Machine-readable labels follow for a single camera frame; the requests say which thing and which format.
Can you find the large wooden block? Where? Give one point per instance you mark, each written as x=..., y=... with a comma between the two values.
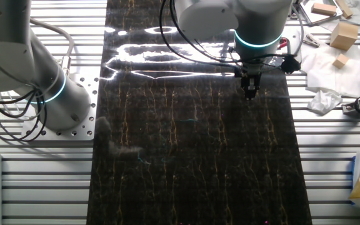
x=344, y=36

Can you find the grey flat tray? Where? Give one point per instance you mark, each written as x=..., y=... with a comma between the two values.
x=316, y=18

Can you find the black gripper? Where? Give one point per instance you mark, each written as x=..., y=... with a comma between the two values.
x=248, y=75

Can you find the white paper sheet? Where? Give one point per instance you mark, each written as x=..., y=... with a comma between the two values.
x=356, y=12

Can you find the black marble pattern mat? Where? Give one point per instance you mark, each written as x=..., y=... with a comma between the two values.
x=183, y=156

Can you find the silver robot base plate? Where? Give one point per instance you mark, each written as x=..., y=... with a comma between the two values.
x=86, y=126

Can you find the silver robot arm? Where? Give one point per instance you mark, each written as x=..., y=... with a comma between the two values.
x=27, y=62

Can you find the crumpled white tissue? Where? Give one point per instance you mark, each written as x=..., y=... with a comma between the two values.
x=323, y=101

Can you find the red clothespin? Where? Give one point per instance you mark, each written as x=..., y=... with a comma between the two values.
x=282, y=43

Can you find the medium wooden cube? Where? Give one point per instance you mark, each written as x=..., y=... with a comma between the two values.
x=341, y=61

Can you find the flat white tissue sheet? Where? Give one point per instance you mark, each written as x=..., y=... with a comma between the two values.
x=323, y=72

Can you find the silver camera mount plate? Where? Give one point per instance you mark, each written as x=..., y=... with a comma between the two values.
x=294, y=37

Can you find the long wooden stick block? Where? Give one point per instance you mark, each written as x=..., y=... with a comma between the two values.
x=344, y=8

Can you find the flat wooden block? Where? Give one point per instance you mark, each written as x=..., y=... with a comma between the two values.
x=323, y=9

